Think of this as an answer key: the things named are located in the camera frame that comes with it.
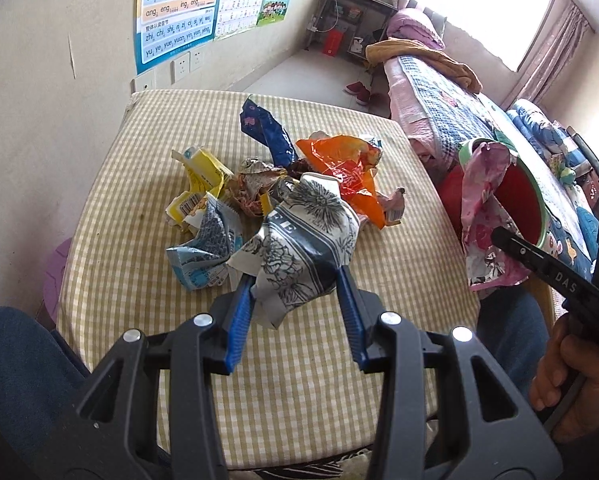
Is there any black and white floral wrapper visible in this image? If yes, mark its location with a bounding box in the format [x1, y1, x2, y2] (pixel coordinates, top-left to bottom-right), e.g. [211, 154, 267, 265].
[226, 172, 361, 330]

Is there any green bordered wall poster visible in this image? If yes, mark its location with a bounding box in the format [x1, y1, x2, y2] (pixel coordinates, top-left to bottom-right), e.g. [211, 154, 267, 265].
[214, 0, 303, 42]

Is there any red bin with green rim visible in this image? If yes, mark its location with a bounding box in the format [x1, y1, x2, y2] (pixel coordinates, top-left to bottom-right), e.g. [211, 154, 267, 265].
[437, 137, 550, 261]

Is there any mustard yellow blanket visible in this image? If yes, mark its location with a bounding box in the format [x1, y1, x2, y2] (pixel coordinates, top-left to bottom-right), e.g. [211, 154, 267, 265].
[365, 38, 483, 93]

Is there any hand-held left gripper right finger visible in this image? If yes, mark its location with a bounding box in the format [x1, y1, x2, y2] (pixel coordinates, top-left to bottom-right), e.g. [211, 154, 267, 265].
[335, 264, 565, 480]

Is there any person's left leg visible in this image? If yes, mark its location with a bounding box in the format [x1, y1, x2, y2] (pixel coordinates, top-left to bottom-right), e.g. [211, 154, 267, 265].
[0, 306, 130, 480]

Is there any bed with patchwork quilt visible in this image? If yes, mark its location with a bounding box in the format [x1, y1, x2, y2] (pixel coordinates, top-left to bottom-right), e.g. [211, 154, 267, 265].
[397, 55, 599, 281]

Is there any small pink wrapper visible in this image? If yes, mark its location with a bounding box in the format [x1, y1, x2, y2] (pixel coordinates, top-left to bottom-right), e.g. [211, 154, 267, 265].
[377, 187, 407, 228]

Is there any red bag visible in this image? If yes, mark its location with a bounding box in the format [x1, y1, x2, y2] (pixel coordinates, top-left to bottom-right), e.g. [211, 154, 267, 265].
[322, 29, 344, 57]

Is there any pink bedsheet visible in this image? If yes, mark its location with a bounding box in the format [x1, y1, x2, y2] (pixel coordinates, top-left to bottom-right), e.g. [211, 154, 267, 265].
[383, 57, 460, 161]

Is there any person's right hand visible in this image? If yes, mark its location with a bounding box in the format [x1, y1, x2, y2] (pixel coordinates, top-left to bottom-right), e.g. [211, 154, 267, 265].
[529, 316, 599, 443]

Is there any folded pink quilt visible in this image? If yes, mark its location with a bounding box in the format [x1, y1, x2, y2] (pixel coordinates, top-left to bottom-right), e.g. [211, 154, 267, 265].
[387, 7, 446, 51]

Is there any person's right leg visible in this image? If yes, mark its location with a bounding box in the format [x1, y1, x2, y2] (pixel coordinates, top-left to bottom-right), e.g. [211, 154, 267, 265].
[477, 287, 550, 381]

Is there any crumpled newsprint wrapper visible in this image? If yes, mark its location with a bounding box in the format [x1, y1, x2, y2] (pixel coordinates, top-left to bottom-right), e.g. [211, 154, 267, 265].
[224, 157, 290, 218]

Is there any dark headboard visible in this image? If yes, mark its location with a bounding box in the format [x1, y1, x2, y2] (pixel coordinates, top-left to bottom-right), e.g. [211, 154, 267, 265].
[567, 130, 599, 196]

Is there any blue and white wrapper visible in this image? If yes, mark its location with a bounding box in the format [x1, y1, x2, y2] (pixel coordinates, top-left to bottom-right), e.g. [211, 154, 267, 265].
[166, 192, 245, 292]

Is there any pink floral plastic bag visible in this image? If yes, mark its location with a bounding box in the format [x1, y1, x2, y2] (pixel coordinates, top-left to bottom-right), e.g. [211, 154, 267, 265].
[460, 141, 533, 293]

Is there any orange snack wrapper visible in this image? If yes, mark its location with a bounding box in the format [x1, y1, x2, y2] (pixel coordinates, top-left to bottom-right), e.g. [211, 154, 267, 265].
[295, 132, 387, 231]

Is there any blue letter wall poster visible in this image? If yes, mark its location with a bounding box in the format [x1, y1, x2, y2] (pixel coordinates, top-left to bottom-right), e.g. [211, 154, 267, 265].
[133, 0, 227, 77]

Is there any dark blue snack wrapper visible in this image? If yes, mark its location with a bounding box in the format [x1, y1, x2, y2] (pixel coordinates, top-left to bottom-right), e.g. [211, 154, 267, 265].
[239, 96, 300, 168]

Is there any beige checked tablecloth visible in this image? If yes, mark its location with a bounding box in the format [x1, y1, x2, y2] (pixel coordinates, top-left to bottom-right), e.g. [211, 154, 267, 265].
[56, 89, 483, 471]

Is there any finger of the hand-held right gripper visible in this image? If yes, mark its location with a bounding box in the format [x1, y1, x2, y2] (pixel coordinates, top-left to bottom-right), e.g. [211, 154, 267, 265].
[490, 225, 555, 277]

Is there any purple plastic stool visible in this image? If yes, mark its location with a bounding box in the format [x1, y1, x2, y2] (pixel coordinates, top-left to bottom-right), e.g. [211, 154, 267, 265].
[43, 237, 75, 328]

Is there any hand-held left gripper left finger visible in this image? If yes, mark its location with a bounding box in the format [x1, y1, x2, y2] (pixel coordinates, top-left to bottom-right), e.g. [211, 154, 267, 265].
[62, 271, 258, 480]

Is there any small green toy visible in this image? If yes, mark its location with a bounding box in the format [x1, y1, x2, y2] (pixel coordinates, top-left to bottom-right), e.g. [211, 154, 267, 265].
[549, 152, 577, 183]

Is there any window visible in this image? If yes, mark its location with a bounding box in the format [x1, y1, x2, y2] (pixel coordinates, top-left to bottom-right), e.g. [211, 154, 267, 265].
[409, 0, 557, 73]

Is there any dark metal shelf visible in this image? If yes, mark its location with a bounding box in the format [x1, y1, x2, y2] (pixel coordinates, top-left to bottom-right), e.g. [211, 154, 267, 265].
[307, 0, 397, 63]

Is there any yellow barcode wrapper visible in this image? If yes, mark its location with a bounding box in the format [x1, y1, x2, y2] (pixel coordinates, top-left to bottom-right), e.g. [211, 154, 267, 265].
[165, 191, 215, 233]

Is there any person's leg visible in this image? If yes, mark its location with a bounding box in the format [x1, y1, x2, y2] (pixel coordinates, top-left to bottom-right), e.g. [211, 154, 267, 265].
[0, 306, 130, 480]
[477, 287, 550, 381]

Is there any crushed yellow and white carton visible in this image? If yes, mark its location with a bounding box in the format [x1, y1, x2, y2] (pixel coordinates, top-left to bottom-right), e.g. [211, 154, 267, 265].
[172, 146, 235, 200]

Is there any folded blue quilt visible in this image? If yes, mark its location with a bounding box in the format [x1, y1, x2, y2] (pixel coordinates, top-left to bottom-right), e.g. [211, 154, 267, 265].
[507, 99, 575, 161]

